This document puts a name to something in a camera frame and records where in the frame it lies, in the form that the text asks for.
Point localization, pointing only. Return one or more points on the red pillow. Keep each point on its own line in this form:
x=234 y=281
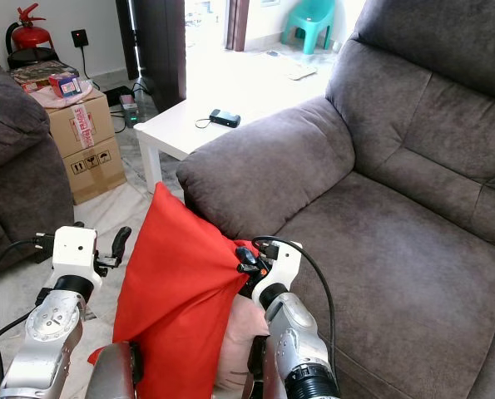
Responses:
x=172 y=287

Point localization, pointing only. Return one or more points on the pink cat face pillow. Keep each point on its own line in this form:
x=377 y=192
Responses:
x=240 y=332

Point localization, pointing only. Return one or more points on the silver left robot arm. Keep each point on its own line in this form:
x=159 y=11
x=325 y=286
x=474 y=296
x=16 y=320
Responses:
x=51 y=324

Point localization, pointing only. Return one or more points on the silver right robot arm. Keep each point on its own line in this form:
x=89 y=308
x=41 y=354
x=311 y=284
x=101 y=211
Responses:
x=297 y=328

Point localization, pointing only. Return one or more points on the dark brown fabric sofa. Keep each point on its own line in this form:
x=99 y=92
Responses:
x=22 y=191

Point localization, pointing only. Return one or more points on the dark brown two-seat sofa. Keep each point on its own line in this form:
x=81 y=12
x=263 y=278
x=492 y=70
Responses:
x=380 y=208

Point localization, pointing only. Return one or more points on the printed floor mat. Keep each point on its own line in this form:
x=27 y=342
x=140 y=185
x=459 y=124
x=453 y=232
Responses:
x=297 y=71

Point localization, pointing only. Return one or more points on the cardboard box with black symbols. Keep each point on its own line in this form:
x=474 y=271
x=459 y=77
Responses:
x=97 y=170

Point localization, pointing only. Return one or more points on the robot's right leg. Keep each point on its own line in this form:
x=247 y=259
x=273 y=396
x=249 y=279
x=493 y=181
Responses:
x=268 y=374

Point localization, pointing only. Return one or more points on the cardboard box with red tape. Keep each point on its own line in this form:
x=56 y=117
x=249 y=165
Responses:
x=81 y=125

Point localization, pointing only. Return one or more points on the white low table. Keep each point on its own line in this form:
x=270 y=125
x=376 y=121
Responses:
x=180 y=133

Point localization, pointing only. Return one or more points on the charger with green light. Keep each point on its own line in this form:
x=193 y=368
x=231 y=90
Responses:
x=129 y=110

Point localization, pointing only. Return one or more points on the small black device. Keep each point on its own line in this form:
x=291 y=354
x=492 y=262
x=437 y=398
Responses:
x=225 y=118

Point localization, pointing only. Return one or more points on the pink plastic bag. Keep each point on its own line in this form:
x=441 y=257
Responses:
x=49 y=98

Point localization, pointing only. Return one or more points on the small red and blue box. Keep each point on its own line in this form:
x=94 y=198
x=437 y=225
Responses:
x=66 y=85

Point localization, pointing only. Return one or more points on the flat brown patterned box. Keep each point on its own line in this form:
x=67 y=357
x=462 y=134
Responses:
x=31 y=75

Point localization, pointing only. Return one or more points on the black round stool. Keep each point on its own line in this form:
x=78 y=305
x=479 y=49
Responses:
x=31 y=56

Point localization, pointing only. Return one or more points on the red fire extinguisher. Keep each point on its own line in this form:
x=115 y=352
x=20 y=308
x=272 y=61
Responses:
x=31 y=33

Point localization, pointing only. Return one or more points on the teal plastic chair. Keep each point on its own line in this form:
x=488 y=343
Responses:
x=308 y=27

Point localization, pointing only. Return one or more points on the black wall plug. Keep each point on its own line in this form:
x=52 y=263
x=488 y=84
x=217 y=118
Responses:
x=79 y=38

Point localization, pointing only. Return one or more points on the brown door frame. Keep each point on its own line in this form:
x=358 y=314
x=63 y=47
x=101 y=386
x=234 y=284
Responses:
x=237 y=23

